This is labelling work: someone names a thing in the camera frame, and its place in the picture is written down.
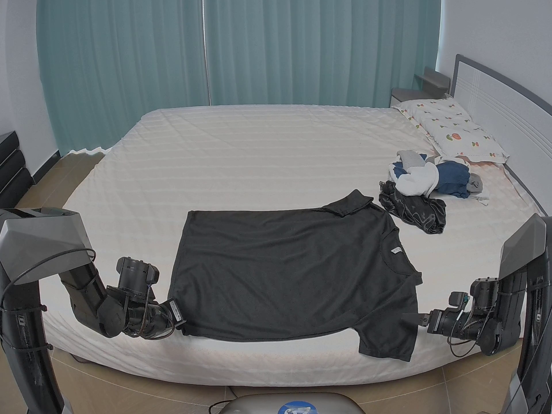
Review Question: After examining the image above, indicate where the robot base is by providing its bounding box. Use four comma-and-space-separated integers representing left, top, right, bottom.
224, 393, 359, 414

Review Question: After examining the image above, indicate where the black T-shirt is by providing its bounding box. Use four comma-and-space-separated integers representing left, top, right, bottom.
167, 189, 423, 362

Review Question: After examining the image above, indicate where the black chest of drawers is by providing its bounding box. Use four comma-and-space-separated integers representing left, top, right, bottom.
0, 131, 35, 212

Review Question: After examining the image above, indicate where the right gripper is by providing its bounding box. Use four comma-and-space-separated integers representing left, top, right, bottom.
426, 310, 464, 340

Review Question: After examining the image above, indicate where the black satin garment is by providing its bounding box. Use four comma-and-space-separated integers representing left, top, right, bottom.
379, 180, 447, 235

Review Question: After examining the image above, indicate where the bed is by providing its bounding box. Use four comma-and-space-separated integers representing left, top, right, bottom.
43, 53, 552, 393

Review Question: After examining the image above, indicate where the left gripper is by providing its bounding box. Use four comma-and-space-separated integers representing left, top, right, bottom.
149, 299, 187, 339

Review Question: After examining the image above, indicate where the pile of clothes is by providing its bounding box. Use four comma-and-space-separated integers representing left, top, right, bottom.
388, 149, 491, 206

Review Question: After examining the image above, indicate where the blue-green curtain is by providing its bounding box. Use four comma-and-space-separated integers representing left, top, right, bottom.
37, 0, 212, 156
203, 0, 442, 109

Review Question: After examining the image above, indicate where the grey bedside table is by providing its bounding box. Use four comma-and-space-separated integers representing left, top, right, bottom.
390, 66, 451, 107

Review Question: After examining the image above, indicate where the white printed pillow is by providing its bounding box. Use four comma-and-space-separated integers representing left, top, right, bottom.
393, 97, 510, 163

